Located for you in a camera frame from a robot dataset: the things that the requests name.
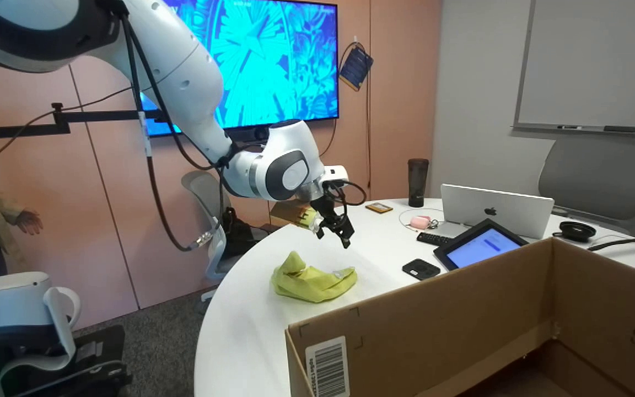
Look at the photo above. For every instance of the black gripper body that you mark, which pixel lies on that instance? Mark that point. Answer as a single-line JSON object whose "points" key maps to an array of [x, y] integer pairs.
{"points": [[327, 208]]}

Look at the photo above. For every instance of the yellow towel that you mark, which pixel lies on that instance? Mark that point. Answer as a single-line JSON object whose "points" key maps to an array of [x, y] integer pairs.
{"points": [[309, 283]]}

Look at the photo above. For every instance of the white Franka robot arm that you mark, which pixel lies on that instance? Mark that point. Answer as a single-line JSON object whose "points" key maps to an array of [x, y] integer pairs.
{"points": [[185, 79]]}

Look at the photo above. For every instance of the small orange box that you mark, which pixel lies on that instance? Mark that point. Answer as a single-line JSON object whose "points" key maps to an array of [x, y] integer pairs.
{"points": [[377, 208]]}

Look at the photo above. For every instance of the brown cardboard box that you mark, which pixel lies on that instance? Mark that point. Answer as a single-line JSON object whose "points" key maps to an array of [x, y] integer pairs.
{"points": [[478, 332]]}

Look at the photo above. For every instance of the pink case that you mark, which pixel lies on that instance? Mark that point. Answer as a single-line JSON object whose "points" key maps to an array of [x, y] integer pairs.
{"points": [[419, 221]]}

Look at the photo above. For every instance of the small black button pad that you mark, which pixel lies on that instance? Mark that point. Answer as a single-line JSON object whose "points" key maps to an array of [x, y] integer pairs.
{"points": [[419, 268]]}

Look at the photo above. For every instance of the black remote control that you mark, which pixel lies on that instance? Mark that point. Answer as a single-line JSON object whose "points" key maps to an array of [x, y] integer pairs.
{"points": [[431, 236]]}

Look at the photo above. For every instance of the black cup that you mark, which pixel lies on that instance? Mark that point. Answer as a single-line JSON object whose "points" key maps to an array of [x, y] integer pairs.
{"points": [[416, 182]]}

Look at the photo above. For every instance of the black bar under television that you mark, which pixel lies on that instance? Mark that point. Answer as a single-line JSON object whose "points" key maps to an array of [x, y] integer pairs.
{"points": [[248, 132]]}

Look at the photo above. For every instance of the black tablet with blue screen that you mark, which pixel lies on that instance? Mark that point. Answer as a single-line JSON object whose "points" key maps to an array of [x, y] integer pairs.
{"points": [[478, 245]]}

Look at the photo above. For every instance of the silver laptop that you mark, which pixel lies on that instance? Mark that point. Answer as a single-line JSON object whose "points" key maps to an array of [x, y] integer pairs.
{"points": [[495, 211]]}

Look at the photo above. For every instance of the black round object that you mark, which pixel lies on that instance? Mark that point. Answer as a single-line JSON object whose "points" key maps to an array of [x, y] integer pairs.
{"points": [[576, 231]]}

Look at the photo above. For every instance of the grey shell chair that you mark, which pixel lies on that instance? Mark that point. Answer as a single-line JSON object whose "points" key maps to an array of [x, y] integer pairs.
{"points": [[596, 176]]}

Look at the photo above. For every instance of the black equipment cart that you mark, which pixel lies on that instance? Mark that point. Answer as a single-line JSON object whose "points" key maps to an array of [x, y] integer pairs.
{"points": [[76, 367]]}

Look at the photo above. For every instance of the whiteboard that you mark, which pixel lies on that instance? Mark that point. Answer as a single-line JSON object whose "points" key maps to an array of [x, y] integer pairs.
{"points": [[596, 63]]}

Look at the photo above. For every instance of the white curved base cover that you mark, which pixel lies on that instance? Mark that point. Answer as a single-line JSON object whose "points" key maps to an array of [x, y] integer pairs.
{"points": [[9, 309]]}

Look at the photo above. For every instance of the small wall tablet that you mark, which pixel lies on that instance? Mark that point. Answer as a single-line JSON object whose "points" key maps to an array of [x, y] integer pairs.
{"points": [[355, 64]]}

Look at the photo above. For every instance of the wall television screen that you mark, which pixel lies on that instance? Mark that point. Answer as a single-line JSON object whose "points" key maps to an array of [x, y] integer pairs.
{"points": [[281, 66]]}

